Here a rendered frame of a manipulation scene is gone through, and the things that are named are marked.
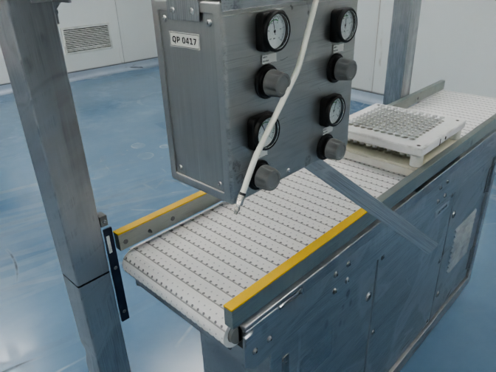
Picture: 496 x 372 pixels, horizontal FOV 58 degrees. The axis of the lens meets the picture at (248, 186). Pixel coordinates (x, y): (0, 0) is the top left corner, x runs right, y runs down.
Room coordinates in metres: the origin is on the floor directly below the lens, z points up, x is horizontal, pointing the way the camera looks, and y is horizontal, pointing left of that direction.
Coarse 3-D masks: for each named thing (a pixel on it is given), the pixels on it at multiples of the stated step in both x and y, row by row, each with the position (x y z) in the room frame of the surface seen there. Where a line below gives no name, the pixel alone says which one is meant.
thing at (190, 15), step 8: (168, 0) 0.45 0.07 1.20; (176, 0) 0.45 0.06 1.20; (184, 0) 0.44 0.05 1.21; (192, 0) 0.43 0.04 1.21; (168, 8) 0.46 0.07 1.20; (176, 8) 0.45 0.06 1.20; (184, 8) 0.44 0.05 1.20; (192, 8) 0.43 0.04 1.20; (168, 16) 0.46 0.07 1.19; (176, 16) 0.45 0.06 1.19; (184, 16) 0.44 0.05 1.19; (192, 16) 0.43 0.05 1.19
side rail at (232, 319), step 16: (480, 128) 1.07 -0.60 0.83; (464, 144) 1.00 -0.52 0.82; (432, 160) 0.89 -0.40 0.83; (448, 160) 0.93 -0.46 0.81; (416, 176) 0.81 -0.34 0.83; (400, 192) 0.77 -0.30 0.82; (352, 224) 0.64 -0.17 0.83; (368, 224) 0.68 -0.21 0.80; (336, 240) 0.61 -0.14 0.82; (320, 256) 0.58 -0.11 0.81; (288, 272) 0.52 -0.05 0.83; (304, 272) 0.55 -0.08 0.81; (272, 288) 0.50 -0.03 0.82; (256, 304) 0.47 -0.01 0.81; (224, 320) 0.45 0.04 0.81; (240, 320) 0.45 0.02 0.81
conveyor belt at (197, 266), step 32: (448, 96) 1.49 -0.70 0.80; (480, 96) 1.48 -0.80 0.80; (352, 160) 0.98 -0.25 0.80; (288, 192) 0.83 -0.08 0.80; (320, 192) 0.83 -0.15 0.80; (384, 192) 0.82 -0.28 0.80; (192, 224) 0.72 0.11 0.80; (224, 224) 0.71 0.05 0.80; (256, 224) 0.71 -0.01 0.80; (288, 224) 0.70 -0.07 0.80; (320, 224) 0.70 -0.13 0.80; (128, 256) 0.63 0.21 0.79; (160, 256) 0.62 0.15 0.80; (192, 256) 0.62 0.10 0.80; (224, 256) 0.61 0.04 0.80; (256, 256) 0.61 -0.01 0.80; (288, 256) 0.61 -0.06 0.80; (160, 288) 0.55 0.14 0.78; (192, 288) 0.53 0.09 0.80; (224, 288) 0.53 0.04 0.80; (192, 320) 0.50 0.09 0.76
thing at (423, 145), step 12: (372, 108) 1.16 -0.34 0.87; (444, 120) 1.04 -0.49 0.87; (456, 120) 1.04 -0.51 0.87; (348, 132) 0.99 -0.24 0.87; (360, 132) 0.98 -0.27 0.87; (372, 132) 0.98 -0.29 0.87; (432, 132) 0.97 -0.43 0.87; (444, 132) 0.96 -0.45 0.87; (456, 132) 1.00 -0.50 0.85; (372, 144) 0.95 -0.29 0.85; (384, 144) 0.93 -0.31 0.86; (396, 144) 0.91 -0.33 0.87; (408, 144) 0.90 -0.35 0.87; (420, 144) 0.90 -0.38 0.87; (432, 144) 0.90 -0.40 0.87; (420, 156) 0.87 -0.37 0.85
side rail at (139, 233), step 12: (432, 84) 1.52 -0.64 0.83; (408, 96) 1.39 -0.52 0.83; (420, 96) 1.43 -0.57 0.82; (192, 204) 0.74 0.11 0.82; (204, 204) 0.77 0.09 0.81; (168, 216) 0.71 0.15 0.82; (180, 216) 0.72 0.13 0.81; (144, 228) 0.67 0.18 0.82; (156, 228) 0.69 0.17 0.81; (120, 240) 0.63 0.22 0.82; (132, 240) 0.65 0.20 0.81
